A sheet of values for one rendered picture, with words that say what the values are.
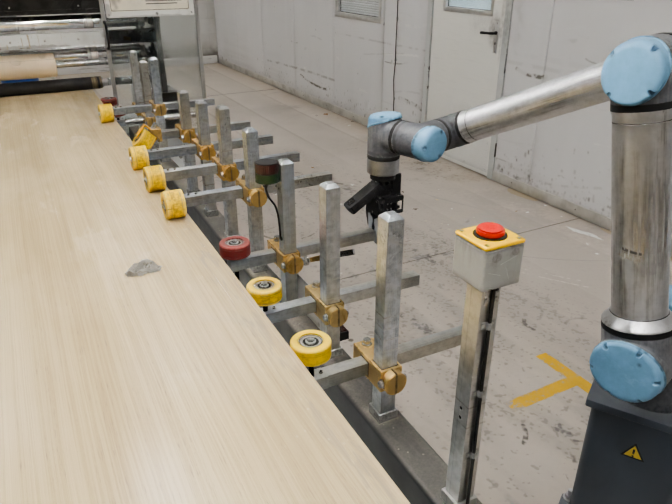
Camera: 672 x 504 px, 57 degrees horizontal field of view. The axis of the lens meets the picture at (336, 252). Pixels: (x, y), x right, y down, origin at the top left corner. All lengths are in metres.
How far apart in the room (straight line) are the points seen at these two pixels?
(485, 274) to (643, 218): 0.54
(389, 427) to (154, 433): 0.50
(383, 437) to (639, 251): 0.63
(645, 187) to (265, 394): 0.81
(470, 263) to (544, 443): 1.60
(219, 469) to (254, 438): 0.08
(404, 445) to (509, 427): 1.21
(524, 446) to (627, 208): 1.26
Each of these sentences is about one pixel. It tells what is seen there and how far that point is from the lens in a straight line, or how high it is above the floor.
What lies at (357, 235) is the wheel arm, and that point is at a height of 0.86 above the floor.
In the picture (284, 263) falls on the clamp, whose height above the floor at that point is 0.85.
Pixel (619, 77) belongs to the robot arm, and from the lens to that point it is 1.29.
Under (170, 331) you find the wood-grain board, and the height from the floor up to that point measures 0.90.
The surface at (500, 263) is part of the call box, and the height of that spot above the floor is 1.19.
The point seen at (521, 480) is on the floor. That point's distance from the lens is 2.27.
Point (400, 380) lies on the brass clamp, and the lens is 1.25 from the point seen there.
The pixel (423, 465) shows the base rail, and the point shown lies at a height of 0.70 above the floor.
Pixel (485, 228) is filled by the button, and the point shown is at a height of 1.23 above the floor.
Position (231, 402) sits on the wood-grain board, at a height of 0.90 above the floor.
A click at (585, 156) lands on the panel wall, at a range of 4.32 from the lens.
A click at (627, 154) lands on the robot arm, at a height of 1.23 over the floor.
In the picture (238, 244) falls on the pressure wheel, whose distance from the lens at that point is 1.60.
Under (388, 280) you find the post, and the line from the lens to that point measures 1.14.
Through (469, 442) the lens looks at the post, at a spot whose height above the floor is 0.86.
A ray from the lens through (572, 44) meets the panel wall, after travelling 4.35.
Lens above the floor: 1.58
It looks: 26 degrees down
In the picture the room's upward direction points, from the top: straight up
